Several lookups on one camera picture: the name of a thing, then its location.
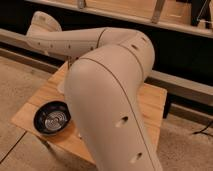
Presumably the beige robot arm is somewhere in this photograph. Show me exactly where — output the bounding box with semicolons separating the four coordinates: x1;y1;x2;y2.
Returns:
27;11;163;171

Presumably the wooden table board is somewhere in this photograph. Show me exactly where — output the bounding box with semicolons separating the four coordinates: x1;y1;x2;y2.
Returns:
11;63;167;163

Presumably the wooden shelf rail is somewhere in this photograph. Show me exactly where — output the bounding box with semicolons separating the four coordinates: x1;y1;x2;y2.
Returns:
27;0;213;39

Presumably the black cable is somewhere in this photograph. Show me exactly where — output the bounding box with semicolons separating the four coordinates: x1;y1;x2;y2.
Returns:
193;119;213;136

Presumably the black bowl with spiral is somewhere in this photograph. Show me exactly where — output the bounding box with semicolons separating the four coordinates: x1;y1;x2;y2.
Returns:
33;101;71;135

